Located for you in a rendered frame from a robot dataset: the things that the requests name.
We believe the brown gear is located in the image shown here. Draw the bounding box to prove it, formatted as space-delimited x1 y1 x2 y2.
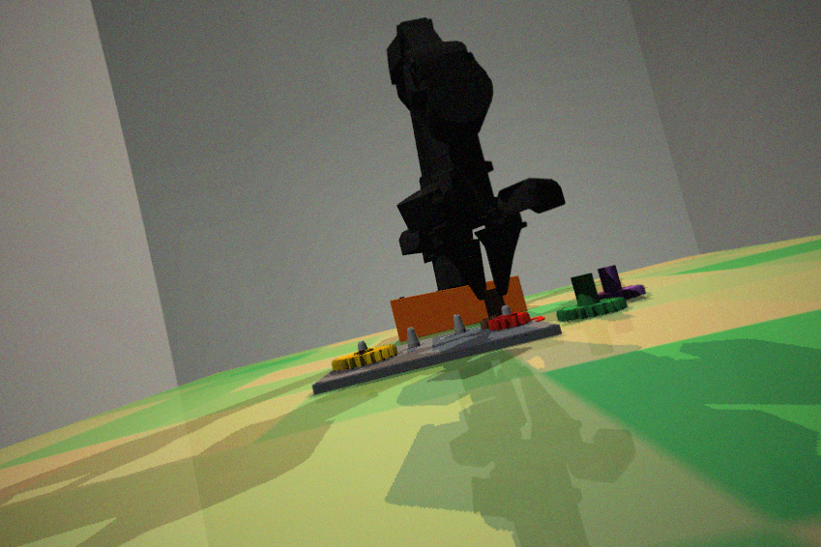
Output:
480 288 505 330

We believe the green gear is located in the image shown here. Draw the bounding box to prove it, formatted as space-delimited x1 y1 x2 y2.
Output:
556 273 627 321

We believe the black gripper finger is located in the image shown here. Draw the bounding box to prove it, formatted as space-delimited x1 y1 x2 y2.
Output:
430 239 486 301
474 221 527 296

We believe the red gear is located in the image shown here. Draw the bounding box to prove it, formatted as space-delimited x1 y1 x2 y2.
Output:
488 311 531 331

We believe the purple gear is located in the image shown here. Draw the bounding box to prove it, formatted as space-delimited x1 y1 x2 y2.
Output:
597 265 646 300

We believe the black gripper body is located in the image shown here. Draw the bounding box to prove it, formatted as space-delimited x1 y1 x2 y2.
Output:
399 149 566 255

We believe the yellow gear with black stripe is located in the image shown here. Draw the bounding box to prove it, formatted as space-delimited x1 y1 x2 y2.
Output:
332 344 398 371

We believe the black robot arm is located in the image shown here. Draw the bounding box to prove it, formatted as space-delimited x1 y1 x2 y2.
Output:
387 17 493 291

